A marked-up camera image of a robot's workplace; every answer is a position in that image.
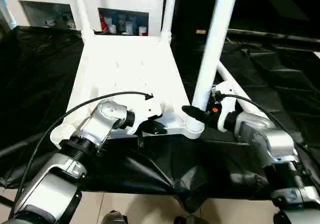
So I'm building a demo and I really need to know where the black mat cover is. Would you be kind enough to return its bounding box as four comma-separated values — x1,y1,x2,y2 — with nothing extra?
0,25,320,215

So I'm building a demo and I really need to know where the grey rounded robot foot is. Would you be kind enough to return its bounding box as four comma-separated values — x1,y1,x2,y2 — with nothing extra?
100,210,129,224

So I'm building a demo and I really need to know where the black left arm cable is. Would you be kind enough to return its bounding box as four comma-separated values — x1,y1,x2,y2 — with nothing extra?
14,91,154,210

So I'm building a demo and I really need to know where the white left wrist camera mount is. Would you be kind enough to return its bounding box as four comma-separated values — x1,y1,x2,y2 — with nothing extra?
126,93,165,137

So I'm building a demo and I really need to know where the red item behind glass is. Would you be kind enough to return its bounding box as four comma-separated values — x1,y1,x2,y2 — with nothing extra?
99,12,108,32

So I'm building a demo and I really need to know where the white plastic table leg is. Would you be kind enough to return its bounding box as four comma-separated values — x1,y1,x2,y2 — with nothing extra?
191,0,240,126
216,62,264,118
72,0,95,35
159,0,179,44

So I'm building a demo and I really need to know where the white plastic table top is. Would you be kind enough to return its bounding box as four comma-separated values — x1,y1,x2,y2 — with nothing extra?
49,30,206,150

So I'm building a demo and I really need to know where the long black rod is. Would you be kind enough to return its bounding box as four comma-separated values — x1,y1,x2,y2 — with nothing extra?
225,28,320,42

